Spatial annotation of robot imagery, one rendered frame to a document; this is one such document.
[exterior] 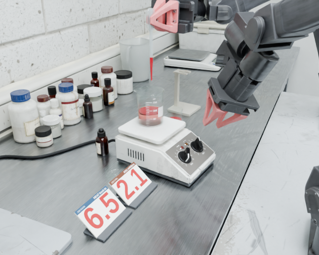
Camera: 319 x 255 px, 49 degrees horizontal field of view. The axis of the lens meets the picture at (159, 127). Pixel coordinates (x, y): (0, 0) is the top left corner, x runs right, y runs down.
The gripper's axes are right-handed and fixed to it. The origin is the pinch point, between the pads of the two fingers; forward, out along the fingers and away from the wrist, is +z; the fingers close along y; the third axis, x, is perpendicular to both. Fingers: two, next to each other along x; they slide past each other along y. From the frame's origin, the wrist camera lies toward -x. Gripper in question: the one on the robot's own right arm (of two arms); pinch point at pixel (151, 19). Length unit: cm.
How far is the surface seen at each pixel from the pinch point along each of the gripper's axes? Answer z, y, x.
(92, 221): 27.5, 6.7, 30.3
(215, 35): -102, -31, 22
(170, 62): -69, -37, 30
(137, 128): 4.2, -0.8, 23.4
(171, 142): 2.7, 7.4, 25.4
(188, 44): -100, -46, 28
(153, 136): 5.5, 4.5, 23.4
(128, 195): 17.3, 6.6, 30.9
